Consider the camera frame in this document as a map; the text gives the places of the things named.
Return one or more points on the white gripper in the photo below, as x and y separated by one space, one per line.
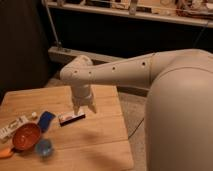
82 95

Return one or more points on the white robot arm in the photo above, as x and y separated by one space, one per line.
179 105

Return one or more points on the black and white box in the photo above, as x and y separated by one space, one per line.
67 118

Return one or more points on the blue sponge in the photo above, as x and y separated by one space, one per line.
45 120

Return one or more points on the small white cube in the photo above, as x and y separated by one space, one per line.
34 115

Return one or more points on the orange object at edge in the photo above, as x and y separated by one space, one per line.
6 153

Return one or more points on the metal shelf support pole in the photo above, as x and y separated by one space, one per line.
58 43

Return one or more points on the wooden shelf with clutter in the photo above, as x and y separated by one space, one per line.
187 12

